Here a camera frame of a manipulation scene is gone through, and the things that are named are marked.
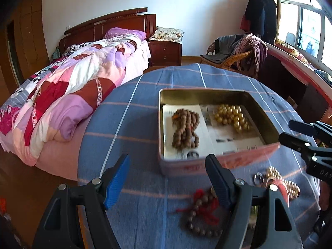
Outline maroon pink garment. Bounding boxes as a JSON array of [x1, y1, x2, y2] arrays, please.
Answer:
[[235, 34, 268, 79]]

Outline printed paper leaflet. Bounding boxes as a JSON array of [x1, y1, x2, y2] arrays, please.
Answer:
[[162, 104, 266, 160]]

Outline purple pillow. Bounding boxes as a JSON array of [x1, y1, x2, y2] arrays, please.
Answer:
[[104, 27, 147, 40]]

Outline floral pillow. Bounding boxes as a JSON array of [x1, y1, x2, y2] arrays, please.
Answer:
[[149, 27, 184, 43]]

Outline white pearl necklace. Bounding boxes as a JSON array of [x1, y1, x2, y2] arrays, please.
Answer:
[[265, 166, 301, 200]]

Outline window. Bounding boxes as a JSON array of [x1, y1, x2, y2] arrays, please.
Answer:
[[275, 0, 332, 73]]

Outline blue plaid tablecloth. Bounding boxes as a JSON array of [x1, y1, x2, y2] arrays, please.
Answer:
[[77, 63, 321, 249]]

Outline clear glass bangle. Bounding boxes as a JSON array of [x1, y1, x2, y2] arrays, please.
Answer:
[[253, 172, 265, 187]]

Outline dark desk red edge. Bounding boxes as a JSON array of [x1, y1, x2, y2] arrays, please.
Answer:
[[257, 41, 332, 127]]

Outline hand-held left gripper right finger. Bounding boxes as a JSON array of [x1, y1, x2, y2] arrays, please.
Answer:
[[205, 154, 304, 249]]

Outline brown wooden bead bracelet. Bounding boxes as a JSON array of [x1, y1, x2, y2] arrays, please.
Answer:
[[171, 108, 201, 149]]

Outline pink metal tin box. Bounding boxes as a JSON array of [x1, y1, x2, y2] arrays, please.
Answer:
[[158, 88, 281, 178]]

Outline blue green cloth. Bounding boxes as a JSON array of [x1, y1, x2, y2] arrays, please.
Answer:
[[315, 69, 332, 86]]

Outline brown bead bracelet red tassel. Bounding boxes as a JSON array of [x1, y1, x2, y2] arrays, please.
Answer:
[[168, 188, 223, 238]]

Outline pink bed sheet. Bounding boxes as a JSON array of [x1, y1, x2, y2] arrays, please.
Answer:
[[35, 43, 152, 182]]

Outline brown wooden wardrobe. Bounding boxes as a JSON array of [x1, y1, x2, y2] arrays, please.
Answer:
[[0, 0, 51, 94]]

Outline dark wooden bed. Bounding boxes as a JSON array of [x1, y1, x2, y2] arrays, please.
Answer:
[[0, 7, 157, 182]]

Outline grey garment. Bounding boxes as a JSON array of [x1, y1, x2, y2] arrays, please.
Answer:
[[200, 35, 245, 64]]

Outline floral cushion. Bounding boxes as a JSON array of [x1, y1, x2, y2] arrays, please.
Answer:
[[273, 43, 312, 65]]

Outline wicker chair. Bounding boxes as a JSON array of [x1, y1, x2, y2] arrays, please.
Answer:
[[201, 41, 253, 70]]

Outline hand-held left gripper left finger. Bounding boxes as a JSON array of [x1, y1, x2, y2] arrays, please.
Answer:
[[31, 154, 131, 249]]

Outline dark wooden nightstand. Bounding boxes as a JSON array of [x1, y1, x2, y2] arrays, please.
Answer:
[[148, 40, 182, 66]]

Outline black white patterned pillow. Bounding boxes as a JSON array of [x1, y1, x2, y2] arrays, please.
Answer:
[[62, 43, 91, 56]]

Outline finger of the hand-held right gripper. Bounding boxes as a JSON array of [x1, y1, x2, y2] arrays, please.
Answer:
[[289, 119, 318, 137], [279, 132, 318, 161]]

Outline hanging dark coats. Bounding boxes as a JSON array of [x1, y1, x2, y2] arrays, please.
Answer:
[[240, 0, 278, 44]]

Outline patchwork quilt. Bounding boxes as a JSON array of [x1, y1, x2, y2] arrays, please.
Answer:
[[0, 34, 143, 166]]

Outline gold bead bracelet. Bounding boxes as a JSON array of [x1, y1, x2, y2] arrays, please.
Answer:
[[213, 104, 251, 133]]

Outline pink bangle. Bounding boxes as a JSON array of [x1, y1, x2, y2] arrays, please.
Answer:
[[267, 178, 289, 205]]

